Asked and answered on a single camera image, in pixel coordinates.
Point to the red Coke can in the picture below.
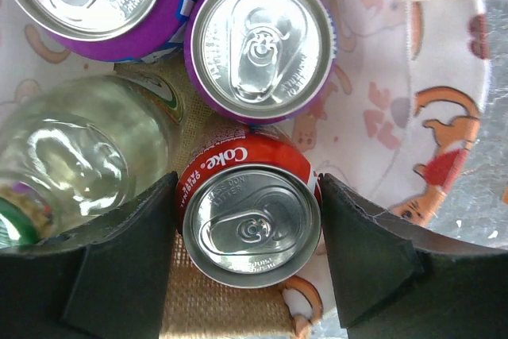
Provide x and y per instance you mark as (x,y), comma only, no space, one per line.
(248,205)

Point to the clear green glass bottle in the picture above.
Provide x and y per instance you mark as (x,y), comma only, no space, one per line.
(82,149)

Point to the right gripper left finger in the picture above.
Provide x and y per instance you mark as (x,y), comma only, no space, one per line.
(104,279)

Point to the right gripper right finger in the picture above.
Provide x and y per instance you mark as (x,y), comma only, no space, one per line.
(394,279)

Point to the purple fanta can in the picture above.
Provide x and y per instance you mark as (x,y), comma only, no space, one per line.
(259,61)
(114,30)

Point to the brown canvas tote bag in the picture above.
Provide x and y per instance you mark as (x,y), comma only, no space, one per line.
(395,122)

